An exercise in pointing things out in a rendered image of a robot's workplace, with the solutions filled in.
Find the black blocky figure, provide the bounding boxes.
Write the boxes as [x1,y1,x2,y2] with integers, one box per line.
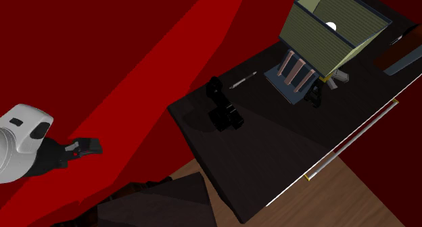
[205,76,245,132]

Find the dark desk with bar handle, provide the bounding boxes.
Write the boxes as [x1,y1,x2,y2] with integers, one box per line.
[166,0,422,225]

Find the grey pen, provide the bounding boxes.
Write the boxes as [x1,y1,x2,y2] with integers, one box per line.
[229,71,258,90]

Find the green shade table lamp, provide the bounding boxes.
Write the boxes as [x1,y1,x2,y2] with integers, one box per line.
[263,0,394,105]

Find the dark red book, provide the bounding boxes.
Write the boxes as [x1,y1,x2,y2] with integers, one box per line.
[372,24,422,76]

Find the small black object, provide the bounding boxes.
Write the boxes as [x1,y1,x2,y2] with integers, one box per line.
[303,80,323,109]

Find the grey angular object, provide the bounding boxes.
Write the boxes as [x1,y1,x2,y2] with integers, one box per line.
[326,69,350,91]

